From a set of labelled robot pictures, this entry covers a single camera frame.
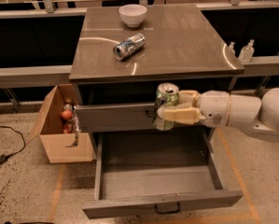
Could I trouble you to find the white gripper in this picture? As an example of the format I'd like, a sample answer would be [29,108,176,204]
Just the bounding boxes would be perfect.
[157,90,230,128]

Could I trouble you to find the green soda can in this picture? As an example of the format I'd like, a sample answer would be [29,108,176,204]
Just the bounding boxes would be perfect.
[153,83,179,131]

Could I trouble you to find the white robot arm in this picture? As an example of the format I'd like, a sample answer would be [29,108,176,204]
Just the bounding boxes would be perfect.
[157,88,279,142]

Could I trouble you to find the upper grey drawer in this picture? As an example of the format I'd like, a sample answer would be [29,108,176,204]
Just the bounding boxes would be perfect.
[75,97,238,133]

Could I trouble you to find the open middle grey drawer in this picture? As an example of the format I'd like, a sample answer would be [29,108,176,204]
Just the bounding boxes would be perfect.
[83,126,243,219]

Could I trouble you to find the grey drawer cabinet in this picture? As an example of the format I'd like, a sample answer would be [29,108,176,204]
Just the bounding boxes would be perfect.
[68,3,246,133]

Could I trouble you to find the blue silver can lying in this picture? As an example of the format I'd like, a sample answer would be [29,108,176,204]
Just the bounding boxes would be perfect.
[113,33,146,61]

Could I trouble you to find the small clear pump bottle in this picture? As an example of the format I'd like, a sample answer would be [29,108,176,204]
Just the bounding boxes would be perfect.
[229,42,236,55]

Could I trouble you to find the clear sanitizer bottle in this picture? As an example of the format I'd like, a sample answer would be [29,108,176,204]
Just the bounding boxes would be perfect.
[239,39,255,62]

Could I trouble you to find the white bowl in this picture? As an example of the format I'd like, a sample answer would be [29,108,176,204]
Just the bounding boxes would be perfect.
[119,4,147,27]

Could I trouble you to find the snack bags in box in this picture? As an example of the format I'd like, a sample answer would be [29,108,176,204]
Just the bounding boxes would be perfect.
[61,104,81,147]

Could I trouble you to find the orange fruit in box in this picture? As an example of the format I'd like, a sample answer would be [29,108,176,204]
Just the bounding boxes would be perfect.
[61,110,73,120]

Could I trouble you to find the cardboard box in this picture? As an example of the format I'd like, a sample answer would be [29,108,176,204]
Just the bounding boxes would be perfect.
[28,84,95,163]

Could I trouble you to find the black power cable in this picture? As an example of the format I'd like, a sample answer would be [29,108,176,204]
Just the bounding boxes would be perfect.
[0,122,27,170]

